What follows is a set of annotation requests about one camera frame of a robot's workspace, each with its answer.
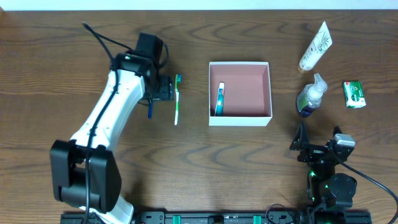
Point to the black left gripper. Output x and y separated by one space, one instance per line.
166 88

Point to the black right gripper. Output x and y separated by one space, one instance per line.
315 149

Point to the blue disposable razor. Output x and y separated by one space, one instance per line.
150 108

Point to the green white toothbrush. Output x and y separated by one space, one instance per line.
178 79

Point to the clear pump bottle blue liquid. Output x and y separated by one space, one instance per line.
310 97

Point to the white teal toothpaste tube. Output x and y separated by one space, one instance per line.
220 100

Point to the white box with pink interior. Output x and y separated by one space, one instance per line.
247 93

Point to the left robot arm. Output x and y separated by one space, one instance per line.
84 170

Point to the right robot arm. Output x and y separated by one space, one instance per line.
331 193

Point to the green soap bar pack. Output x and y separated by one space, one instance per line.
354 96

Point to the white bamboo print lotion tube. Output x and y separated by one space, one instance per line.
318 46

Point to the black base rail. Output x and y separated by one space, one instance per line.
273 216

